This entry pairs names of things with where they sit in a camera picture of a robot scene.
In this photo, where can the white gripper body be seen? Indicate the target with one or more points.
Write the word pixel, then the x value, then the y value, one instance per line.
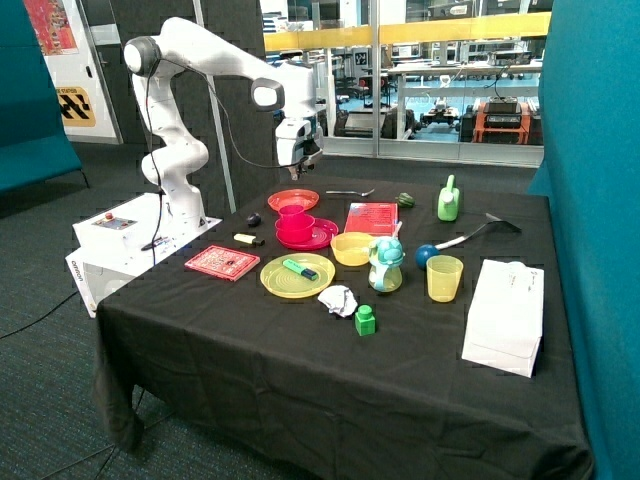
pixel 299 143

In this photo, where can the yellow highlighter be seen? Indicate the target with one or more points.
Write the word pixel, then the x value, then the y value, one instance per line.
pixel 248 239

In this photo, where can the green highlighter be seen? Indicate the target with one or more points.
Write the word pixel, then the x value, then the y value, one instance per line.
pixel 299 269

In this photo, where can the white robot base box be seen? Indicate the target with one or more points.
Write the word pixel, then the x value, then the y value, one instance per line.
pixel 120 244

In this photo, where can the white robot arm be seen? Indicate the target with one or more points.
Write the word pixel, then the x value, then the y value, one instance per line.
pixel 183 45

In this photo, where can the red patterned book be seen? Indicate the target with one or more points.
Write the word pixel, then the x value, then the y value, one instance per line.
pixel 223 263

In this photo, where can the orange plastic plate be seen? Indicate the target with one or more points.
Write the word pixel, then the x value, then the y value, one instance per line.
pixel 301 197

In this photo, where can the pink plastic cup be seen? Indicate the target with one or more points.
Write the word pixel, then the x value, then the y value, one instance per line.
pixel 291 216

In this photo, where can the pink plastic bowl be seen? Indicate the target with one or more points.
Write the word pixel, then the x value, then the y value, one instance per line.
pixel 295 230

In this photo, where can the pink plastic plate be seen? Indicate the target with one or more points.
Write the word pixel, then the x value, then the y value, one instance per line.
pixel 323 232

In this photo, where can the metal spoon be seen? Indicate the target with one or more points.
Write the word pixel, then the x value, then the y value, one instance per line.
pixel 350 192

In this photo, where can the dark plum toy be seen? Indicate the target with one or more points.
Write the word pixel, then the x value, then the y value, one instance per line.
pixel 254 219

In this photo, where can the yellow plastic bowl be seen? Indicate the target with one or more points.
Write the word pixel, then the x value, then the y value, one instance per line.
pixel 351 248

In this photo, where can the yellow plastic plate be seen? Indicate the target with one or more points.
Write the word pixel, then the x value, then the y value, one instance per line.
pixel 284 282

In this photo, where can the green toy pepper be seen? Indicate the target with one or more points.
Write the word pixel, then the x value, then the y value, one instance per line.
pixel 404 200

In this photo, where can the teal sippy cup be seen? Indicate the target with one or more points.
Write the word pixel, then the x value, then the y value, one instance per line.
pixel 386 255

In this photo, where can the crumpled white paper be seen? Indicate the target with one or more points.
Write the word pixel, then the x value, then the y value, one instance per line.
pixel 339 300

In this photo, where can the blue ball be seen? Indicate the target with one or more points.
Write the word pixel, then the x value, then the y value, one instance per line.
pixel 423 254

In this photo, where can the green toy watering can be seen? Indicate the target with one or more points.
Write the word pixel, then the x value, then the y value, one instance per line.
pixel 448 201

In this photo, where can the black tablecloth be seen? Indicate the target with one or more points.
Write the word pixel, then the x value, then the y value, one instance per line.
pixel 297 384

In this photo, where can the green toy block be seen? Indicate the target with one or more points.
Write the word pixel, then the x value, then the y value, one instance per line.
pixel 364 320

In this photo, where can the yellow plastic cup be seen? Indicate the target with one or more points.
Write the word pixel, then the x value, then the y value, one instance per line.
pixel 443 274

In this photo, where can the black spatula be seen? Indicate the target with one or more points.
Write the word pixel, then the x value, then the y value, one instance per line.
pixel 490 222

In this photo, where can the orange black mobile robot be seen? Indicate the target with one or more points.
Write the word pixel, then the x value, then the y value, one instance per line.
pixel 502 120

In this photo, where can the yellow black sign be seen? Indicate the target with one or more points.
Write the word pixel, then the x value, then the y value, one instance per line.
pixel 75 106

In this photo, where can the white paper bag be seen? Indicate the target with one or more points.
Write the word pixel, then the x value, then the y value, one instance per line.
pixel 505 320

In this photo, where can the teal sofa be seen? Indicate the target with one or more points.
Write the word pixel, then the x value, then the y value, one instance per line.
pixel 34 146

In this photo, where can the red poster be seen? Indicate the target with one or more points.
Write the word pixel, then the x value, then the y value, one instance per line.
pixel 52 28

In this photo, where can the teal partition wall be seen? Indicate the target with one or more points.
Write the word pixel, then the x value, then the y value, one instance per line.
pixel 589 97

